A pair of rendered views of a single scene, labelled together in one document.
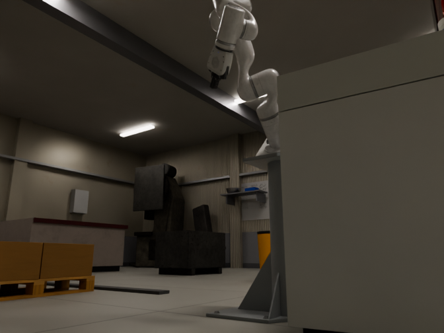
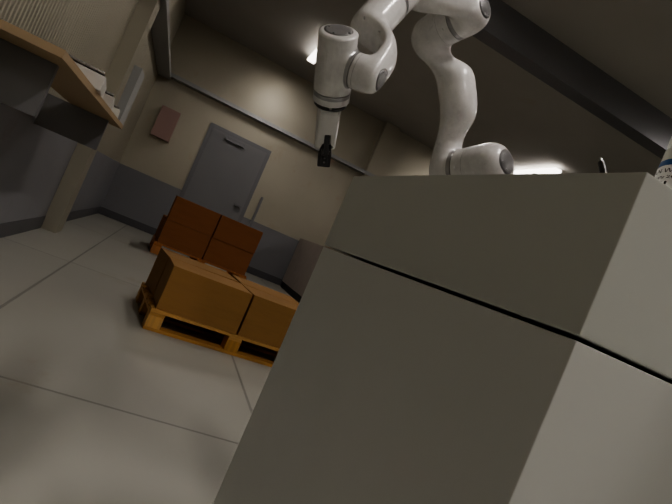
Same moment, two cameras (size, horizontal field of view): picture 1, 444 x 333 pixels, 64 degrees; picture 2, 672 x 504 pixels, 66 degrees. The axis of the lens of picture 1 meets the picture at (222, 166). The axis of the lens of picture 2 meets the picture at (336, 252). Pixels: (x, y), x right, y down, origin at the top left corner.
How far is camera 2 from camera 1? 1.06 m
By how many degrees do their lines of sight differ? 38
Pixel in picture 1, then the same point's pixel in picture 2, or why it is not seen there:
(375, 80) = (418, 254)
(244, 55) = (447, 109)
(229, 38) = (323, 87)
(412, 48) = (498, 203)
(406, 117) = (401, 374)
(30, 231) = not seen: hidden behind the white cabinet
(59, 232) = not seen: hidden behind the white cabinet
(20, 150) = (374, 164)
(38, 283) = (234, 339)
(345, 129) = (344, 334)
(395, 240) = not seen: outside the picture
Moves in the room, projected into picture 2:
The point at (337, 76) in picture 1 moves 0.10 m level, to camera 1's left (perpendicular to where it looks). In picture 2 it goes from (392, 213) to (343, 197)
